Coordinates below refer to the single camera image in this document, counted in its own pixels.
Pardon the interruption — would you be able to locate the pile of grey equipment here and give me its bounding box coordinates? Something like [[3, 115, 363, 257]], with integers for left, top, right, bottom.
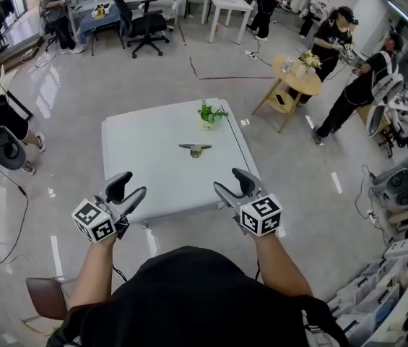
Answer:
[[371, 153, 408, 231]]

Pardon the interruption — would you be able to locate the table with blue cloth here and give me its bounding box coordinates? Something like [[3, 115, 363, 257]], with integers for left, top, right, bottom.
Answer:
[[79, 4, 123, 56]]

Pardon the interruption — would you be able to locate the person's right forearm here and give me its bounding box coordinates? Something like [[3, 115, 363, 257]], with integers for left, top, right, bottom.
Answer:
[[252, 229, 315, 298]]

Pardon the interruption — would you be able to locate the black office chair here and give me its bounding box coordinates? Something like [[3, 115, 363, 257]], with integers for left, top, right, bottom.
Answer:
[[110, 0, 171, 59]]

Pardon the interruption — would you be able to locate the brown chair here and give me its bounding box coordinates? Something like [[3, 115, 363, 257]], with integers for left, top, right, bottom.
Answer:
[[19, 276, 69, 330]]

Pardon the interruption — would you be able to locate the small metal tool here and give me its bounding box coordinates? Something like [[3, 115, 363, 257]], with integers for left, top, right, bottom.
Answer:
[[178, 142, 214, 159]]

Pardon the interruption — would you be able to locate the small potted green plant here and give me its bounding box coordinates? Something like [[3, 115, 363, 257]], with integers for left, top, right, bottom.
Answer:
[[196, 99, 230, 132]]

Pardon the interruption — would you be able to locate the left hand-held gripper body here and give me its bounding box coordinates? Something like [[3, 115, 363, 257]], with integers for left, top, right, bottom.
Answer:
[[71, 194, 131, 244]]

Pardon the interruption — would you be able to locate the white storage bin rack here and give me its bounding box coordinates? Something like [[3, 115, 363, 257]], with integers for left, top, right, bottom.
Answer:
[[328, 236, 408, 347]]

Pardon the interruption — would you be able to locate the round wooden side table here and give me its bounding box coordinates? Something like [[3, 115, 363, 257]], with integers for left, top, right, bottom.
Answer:
[[251, 53, 323, 134]]

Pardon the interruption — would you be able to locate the black floor cable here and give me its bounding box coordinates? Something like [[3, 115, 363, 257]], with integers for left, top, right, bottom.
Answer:
[[0, 150, 30, 274]]

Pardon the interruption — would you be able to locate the person's black shirt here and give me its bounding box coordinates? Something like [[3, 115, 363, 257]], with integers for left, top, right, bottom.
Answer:
[[46, 246, 351, 347]]

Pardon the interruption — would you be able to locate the person's left forearm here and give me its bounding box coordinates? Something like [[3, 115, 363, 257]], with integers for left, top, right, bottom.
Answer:
[[68, 235, 118, 309]]

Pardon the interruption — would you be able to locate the yellow flower bouquet in vase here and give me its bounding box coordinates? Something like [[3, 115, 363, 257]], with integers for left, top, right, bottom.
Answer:
[[297, 50, 323, 78]]

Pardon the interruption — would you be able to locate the ceiling strip light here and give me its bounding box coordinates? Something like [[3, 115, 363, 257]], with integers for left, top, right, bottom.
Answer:
[[386, 0, 408, 38]]

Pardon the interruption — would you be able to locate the wooden step platform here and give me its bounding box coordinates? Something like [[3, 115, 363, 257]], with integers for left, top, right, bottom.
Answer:
[[0, 36, 45, 72]]

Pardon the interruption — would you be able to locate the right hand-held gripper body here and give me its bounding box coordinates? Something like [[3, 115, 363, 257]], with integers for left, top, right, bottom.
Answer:
[[225, 189, 283, 238]]

